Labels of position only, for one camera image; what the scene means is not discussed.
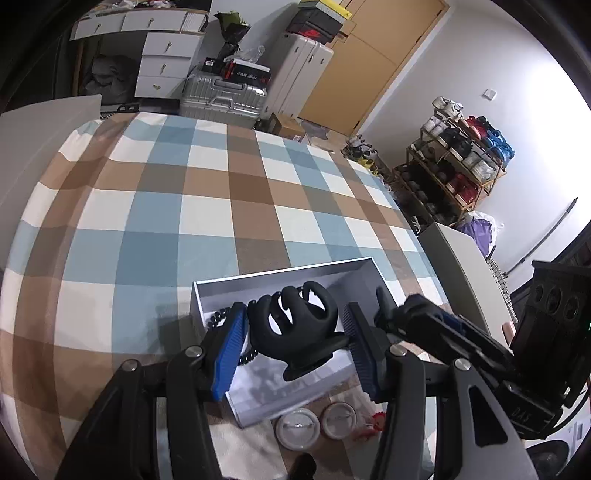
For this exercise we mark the purple plastic bag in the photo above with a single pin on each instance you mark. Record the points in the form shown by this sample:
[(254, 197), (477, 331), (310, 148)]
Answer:
[(478, 230)]

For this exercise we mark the scattered loose shoes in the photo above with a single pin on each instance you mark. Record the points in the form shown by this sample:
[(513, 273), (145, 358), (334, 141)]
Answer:
[(364, 154)]

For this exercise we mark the white padded headboard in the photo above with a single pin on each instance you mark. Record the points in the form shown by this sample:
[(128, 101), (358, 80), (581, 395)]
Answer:
[(37, 147)]

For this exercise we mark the clear plastic bag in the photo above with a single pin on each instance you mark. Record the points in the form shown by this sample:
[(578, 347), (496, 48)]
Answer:
[(253, 54)]

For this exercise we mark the black red logo shoe box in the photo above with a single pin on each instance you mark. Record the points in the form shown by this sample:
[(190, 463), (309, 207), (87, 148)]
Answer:
[(311, 30)]

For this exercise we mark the large round pin badge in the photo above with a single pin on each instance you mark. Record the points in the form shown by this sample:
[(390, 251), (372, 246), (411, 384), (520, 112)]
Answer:
[(298, 431)]

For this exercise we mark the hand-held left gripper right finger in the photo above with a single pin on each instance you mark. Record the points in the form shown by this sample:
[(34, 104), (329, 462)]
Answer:
[(364, 355)]

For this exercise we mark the brown cardboard box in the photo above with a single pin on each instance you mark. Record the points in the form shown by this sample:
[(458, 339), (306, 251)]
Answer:
[(288, 125)]

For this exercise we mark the person's right hand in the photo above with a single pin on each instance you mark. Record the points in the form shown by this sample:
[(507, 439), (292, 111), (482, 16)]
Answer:
[(509, 333)]

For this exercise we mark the white side cabinet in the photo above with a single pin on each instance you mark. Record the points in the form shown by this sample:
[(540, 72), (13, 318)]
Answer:
[(457, 267)]

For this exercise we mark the small black box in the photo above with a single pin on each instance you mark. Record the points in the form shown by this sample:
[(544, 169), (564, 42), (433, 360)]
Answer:
[(212, 65)]

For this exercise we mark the black wrapped bouquet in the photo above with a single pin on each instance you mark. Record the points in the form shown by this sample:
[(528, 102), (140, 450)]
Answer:
[(233, 32)]

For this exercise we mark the yellow lid shoe box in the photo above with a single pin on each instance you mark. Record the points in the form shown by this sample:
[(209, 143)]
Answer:
[(325, 9)]

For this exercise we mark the white light switch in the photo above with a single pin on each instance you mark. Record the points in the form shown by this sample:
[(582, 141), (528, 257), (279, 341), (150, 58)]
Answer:
[(490, 93)]

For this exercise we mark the small round pin badge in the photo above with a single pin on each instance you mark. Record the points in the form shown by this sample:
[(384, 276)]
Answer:
[(339, 422)]

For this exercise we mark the white upright suitcase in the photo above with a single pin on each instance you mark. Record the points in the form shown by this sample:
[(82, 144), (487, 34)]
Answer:
[(300, 69)]

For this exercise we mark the white cardboard box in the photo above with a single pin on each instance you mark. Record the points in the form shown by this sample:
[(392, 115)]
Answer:
[(295, 277)]

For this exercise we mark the wooden shoe rack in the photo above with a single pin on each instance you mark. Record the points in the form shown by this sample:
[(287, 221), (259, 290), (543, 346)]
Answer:
[(480, 184)]

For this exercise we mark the black red long box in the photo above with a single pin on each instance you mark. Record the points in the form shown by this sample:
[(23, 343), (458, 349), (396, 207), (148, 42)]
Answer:
[(247, 71)]

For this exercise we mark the metal pole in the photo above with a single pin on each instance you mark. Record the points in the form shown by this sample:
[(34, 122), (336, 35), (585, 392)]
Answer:
[(545, 240)]

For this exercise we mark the black hair claw clip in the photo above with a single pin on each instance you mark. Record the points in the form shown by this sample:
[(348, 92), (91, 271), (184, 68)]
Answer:
[(304, 355)]

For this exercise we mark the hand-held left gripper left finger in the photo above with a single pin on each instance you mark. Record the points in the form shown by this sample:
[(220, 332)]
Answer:
[(231, 350)]

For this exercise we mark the red flower hair accessory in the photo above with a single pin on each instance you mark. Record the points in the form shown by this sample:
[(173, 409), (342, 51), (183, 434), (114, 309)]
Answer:
[(376, 421)]

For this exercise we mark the silver suitcase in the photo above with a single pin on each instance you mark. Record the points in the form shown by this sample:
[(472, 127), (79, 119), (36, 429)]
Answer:
[(217, 99)]

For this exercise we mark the white desk with drawers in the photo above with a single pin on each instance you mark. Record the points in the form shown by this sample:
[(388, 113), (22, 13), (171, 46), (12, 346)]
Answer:
[(166, 46)]

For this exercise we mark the rows of assorted shoes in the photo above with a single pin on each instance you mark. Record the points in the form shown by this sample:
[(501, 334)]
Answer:
[(461, 147)]

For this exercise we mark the wooden door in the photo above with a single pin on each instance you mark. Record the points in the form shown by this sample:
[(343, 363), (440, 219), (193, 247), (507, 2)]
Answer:
[(369, 69)]

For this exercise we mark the grey cloth bundle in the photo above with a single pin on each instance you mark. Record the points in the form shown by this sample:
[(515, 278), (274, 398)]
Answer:
[(113, 74)]

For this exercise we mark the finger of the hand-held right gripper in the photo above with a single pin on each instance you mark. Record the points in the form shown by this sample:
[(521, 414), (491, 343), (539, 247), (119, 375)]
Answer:
[(415, 337), (455, 325)]

